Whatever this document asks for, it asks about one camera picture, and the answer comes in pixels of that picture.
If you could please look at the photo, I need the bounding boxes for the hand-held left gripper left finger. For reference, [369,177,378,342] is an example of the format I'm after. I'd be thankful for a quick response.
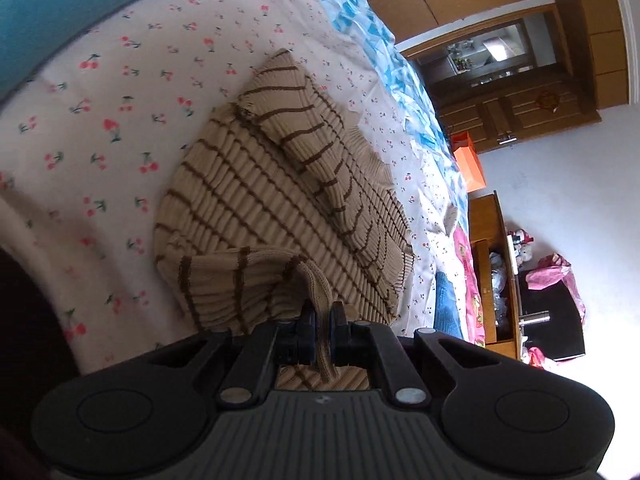
[150,306,317,406]

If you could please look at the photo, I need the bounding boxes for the plush toys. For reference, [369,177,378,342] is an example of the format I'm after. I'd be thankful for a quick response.
[507,229,535,266]

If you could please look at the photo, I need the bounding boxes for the white cherry print bed sheet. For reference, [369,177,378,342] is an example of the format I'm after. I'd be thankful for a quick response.
[0,0,471,376]

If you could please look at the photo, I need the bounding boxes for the teal fleece cloth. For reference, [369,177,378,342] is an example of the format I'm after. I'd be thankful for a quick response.
[0,0,193,101]

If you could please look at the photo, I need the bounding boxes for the blue white patterned quilt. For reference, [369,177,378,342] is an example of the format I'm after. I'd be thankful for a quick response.
[300,0,471,196]

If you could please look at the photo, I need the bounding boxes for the clear plastic bag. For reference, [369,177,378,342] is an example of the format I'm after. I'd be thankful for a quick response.
[487,252,516,331]

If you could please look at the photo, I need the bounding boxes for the pink cartoon print blanket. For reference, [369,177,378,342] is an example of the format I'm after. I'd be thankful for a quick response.
[452,225,488,348]

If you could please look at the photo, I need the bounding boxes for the wooden door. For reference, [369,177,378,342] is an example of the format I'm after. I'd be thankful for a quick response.
[435,67,601,156]

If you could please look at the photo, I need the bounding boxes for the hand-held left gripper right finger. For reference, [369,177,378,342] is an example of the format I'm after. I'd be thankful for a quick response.
[331,302,496,406]

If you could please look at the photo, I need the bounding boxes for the blue knitted sweater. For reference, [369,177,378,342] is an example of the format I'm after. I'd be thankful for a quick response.
[434,271,466,338]

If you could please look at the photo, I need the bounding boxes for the black television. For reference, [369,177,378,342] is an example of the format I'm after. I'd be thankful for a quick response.
[517,270,587,361]

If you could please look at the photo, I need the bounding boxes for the orange box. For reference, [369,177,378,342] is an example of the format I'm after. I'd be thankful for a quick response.
[450,131,487,192]

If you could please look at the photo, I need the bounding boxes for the beige brown striped sweater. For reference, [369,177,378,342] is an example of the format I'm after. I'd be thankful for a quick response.
[152,49,416,391]

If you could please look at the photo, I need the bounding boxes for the wooden side cabinet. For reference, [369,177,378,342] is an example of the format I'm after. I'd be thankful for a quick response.
[467,191,526,361]

